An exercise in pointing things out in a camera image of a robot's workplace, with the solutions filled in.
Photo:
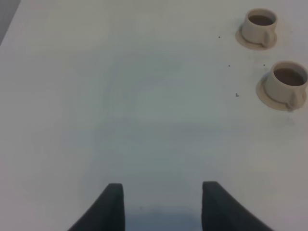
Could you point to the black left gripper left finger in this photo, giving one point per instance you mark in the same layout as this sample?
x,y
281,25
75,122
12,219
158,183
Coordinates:
x,y
106,214

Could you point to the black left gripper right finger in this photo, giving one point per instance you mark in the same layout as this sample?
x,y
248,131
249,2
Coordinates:
x,y
222,212

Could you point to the near beige saucer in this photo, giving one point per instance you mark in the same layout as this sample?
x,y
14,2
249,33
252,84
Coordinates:
x,y
280,96

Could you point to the near beige teacup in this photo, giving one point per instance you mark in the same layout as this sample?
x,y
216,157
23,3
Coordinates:
x,y
290,73

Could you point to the beige teacup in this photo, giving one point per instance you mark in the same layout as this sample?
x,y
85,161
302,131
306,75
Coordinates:
x,y
290,73
259,27

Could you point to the far beige teacup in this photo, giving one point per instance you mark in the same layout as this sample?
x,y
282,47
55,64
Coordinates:
x,y
259,27

